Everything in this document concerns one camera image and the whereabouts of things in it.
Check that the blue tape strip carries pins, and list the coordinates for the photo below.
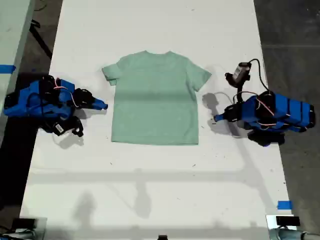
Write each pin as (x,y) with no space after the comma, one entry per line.
(7,68)
(285,205)

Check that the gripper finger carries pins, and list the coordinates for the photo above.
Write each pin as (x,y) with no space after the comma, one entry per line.
(223,119)
(95,99)
(98,106)
(223,115)

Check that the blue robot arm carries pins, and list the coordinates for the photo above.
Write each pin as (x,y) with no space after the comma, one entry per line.
(282,110)
(37,102)

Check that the pale green T-shirt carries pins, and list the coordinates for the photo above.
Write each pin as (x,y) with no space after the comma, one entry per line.
(155,100)

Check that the small black box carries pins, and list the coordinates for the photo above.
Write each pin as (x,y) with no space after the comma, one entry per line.
(162,237)
(23,223)
(287,221)

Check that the pale side table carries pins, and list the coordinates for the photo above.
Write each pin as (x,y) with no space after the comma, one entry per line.
(12,50)

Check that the black stand leg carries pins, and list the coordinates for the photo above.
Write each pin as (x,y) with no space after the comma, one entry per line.
(41,41)

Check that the black camera box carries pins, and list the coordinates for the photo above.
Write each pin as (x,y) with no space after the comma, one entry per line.
(242,71)
(58,128)

